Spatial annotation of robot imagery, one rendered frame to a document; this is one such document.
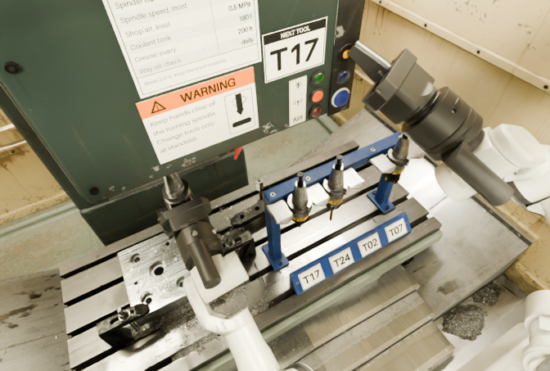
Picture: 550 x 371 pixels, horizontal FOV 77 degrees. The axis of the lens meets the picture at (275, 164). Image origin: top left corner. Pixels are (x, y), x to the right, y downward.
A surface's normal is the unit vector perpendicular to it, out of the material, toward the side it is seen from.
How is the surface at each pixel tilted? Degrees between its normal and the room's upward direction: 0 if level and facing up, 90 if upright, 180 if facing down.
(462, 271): 24
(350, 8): 90
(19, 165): 90
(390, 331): 7
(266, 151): 0
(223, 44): 90
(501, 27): 90
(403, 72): 30
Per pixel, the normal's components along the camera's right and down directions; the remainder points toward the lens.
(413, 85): 0.40, -0.41
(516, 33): -0.88, 0.37
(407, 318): 0.08, -0.72
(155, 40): 0.47, 0.63
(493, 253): -0.40, -0.47
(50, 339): 0.32, -0.78
